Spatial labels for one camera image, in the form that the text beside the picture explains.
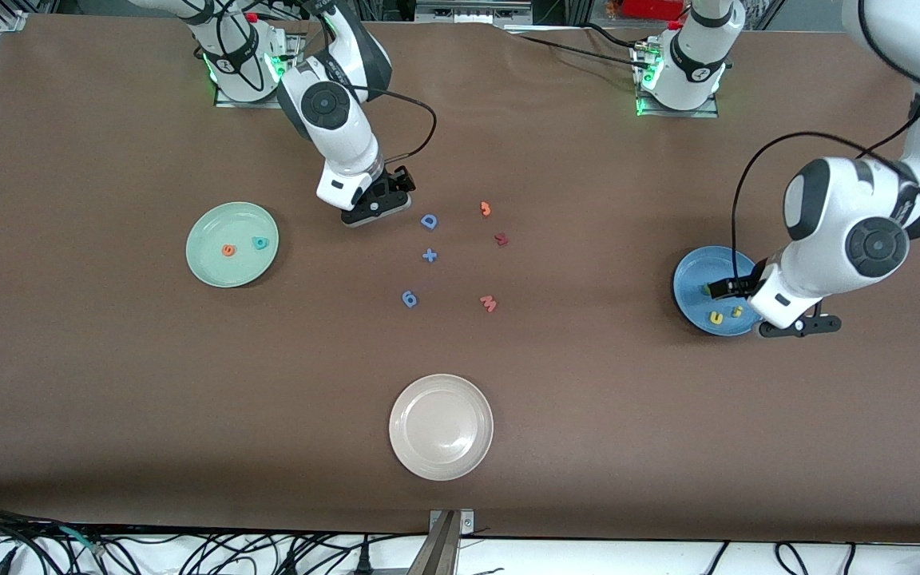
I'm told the blue round plate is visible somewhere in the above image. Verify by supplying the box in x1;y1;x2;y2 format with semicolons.
672;245;766;337

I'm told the pale green round plate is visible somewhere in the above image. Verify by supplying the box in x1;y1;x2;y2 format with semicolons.
185;201;280;288

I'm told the grey metal device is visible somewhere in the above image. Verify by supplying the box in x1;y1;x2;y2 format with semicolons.
414;0;534;26

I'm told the cream white round plate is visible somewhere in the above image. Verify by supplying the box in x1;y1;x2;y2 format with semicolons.
388;374;494;482

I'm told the red box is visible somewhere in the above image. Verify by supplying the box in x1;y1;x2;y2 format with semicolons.
618;0;686;21

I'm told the brown table cover sheet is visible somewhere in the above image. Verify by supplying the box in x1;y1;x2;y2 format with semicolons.
0;14;920;545

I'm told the grey metal beam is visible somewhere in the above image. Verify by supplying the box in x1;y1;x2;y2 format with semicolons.
406;511;461;575

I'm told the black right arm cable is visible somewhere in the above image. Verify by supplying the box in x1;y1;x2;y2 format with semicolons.
212;0;438;173

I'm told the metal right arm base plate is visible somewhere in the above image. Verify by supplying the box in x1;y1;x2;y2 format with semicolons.
214;32;303;109

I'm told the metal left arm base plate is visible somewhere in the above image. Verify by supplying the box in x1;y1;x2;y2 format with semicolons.
634;40;720;119

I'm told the black base power cable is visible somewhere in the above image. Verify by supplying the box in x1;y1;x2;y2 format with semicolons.
508;32;652;71
584;22;656;50

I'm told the small metal bracket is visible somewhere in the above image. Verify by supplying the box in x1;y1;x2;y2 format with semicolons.
428;509;475;537

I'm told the teal thin cable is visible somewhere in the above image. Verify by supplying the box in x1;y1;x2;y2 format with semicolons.
61;525;105;556

